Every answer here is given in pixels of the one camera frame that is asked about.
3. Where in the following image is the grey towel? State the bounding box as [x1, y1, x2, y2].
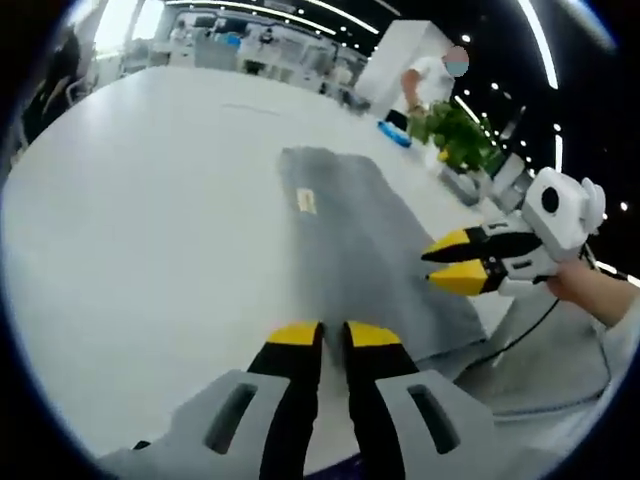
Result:
[277, 144, 490, 364]

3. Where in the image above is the person's right hand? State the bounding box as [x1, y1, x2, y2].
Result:
[546, 258, 604, 307]

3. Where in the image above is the grey plant pot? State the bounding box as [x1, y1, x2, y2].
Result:
[438, 164, 484, 207]

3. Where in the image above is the green potted plant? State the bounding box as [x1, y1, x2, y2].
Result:
[407, 99, 504, 174]

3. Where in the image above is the person's light clothing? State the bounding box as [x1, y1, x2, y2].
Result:
[449, 299, 640, 451]

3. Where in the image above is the blue packet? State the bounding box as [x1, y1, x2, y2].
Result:
[376, 119, 414, 150]

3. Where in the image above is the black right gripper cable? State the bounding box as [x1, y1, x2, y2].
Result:
[467, 294, 562, 367]

